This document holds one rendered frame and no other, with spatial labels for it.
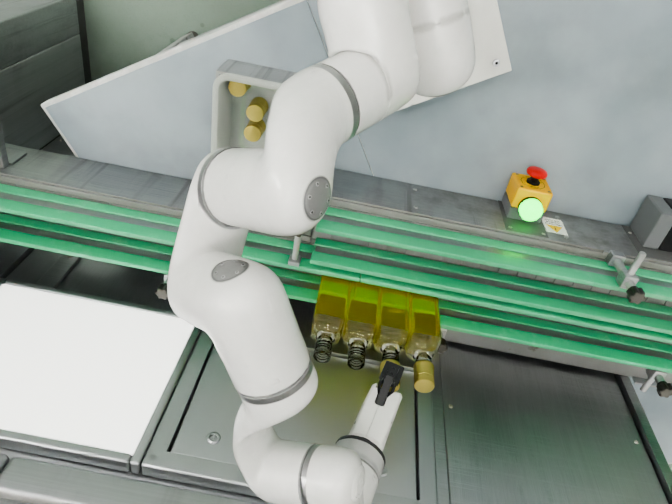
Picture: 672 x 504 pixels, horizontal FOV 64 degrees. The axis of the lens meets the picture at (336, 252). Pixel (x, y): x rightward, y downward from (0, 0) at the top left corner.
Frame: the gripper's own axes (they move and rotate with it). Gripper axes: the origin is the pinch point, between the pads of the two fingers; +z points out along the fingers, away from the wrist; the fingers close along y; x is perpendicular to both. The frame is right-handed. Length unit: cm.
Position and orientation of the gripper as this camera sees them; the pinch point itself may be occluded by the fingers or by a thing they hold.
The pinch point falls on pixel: (388, 381)
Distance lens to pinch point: 90.7
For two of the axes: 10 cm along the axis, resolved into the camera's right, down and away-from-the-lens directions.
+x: -9.2, -3.5, 1.9
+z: 3.5, -4.9, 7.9
